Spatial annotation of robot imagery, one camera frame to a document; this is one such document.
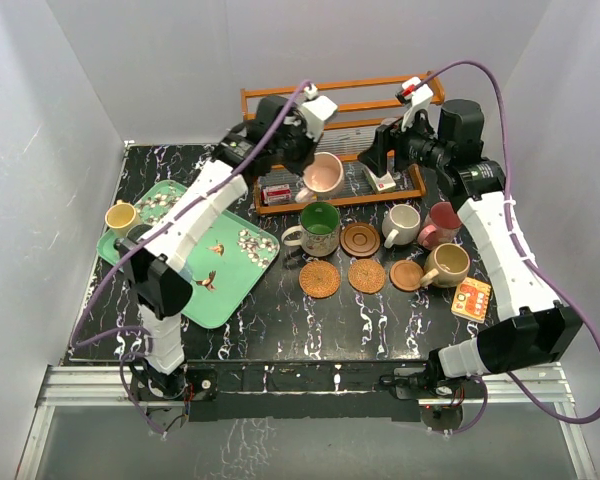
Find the green floral serving tray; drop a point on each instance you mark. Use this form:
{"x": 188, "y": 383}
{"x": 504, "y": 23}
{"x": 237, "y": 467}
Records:
{"x": 239, "y": 252}

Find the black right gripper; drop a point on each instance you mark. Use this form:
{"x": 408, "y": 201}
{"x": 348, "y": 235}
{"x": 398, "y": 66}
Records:
{"x": 386, "y": 139}

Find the pink mug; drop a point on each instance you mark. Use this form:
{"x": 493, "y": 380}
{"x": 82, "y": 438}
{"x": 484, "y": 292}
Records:
{"x": 323, "y": 179}

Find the green white flat box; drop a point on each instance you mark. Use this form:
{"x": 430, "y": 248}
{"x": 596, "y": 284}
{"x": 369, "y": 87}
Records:
{"x": 383, "y": 184}

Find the beige brown mug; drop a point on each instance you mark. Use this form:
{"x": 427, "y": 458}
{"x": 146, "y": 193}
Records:
{"x": 445, "y": 267}

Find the red white small box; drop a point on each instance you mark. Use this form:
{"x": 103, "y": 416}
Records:
{"x": 276, "y": 194}

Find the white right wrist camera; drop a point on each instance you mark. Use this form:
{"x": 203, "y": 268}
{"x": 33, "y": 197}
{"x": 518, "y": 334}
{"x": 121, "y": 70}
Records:
{"x": 414, "y": 95}

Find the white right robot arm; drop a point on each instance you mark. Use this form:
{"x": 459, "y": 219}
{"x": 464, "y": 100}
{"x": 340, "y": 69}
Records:
{"x": 534, "y": 326}

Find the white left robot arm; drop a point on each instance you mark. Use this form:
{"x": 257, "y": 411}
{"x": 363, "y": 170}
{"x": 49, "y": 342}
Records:
{"x": 154, "y": 258}

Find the orange wooden rack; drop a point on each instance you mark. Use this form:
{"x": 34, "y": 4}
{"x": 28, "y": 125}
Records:
{"x": 363, "y": 105}

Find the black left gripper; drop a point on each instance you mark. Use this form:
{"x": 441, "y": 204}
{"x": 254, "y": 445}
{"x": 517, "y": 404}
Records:
{"x": 309, "y": 148}

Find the aluminium table frame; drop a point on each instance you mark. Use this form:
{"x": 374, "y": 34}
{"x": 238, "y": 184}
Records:
{"x": 289, "y": 388}

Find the white speckled mug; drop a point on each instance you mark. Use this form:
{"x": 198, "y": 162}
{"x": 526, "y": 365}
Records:
{"x": 401, "y": 225}

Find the green floral mug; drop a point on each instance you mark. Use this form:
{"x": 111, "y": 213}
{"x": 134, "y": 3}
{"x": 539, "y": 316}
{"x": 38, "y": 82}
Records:
{"x": 318, "y": 231}

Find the grey blue mug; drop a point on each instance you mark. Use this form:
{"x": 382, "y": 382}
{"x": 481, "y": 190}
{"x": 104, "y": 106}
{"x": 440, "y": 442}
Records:
{"x": 135, "y": 233}

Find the maroon speckled mug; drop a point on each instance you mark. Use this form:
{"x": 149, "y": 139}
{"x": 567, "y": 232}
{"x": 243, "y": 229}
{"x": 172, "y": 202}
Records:
{"x": 440, "y": 226}

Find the woven rattan coaster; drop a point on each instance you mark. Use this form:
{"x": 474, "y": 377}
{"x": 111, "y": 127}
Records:
{"x": 366, "y": 276}
{"x": 319, "y": 279}

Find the smooth brown wooden coaster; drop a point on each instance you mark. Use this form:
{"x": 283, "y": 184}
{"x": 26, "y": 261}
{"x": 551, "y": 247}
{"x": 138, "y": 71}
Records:
{"x": 405, "y": 275}

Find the dark grooved wooden coaster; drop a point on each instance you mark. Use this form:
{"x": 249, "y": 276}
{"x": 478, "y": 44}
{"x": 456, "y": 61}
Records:
{"x": 360, "y": 240}

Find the yellow mug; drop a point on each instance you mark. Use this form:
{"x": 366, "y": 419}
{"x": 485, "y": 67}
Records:
{"x": 121, "y": 218}

